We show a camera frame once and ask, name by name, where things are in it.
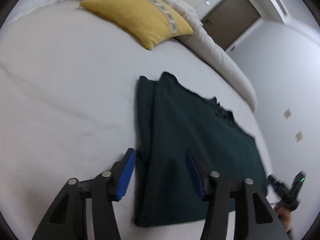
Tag wall switch plate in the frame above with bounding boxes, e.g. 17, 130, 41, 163
284, 108, 292, 119

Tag beige duvet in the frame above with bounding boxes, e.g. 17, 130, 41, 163
53, 0, 258, 112

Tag yellow patterned cushion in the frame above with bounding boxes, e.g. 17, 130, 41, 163
80, 0, 194, 50

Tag person's right hand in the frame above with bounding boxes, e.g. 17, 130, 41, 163
274, 204, 292, 232

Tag white pillow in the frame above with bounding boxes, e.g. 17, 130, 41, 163
4, 0, 69, 25

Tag brown wooden door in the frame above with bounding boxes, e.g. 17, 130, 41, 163
202, 0, 261, 50

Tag dark green knit sweater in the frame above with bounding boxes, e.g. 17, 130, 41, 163
134, 72, 267, 228

